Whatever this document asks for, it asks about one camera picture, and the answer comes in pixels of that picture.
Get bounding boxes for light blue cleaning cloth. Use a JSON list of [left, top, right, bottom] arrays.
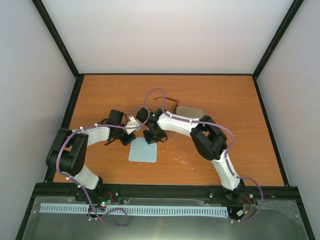
[[128, 137, 158, 163]]

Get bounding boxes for brown sunglasses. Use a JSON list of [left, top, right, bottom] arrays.
[[153, 96, 179, 112]]

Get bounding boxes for flag pattern sunglasses case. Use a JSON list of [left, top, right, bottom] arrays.
[[175, 105, 206, 119]]

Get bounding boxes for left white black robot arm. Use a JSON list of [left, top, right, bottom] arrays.
[[46, 109, 141, 202]]

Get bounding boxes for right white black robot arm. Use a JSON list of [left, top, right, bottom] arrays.
[[136, 108, 245, 203]]

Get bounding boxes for left green controller board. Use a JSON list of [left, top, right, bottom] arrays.
[[100, 199, 113, 208]]

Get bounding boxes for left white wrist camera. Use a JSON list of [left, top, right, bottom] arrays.
[[125, 115, 141, 135]]

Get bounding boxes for light blue slotted cable duct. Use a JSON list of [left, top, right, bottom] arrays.
[[39, 203, 228, 218]]

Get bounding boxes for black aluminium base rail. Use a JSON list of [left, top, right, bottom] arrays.
[[33, 182, 300, 203]]

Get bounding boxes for left black frame post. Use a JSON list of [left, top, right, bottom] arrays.
[[32, 0, 80, 79]]

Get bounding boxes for black frame post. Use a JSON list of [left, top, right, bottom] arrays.
[[32, 0, 80, 79], [252, 0, 304, 80]]

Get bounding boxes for right black frame post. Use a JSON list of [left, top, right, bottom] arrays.
[[252, 0, 304, 80]]

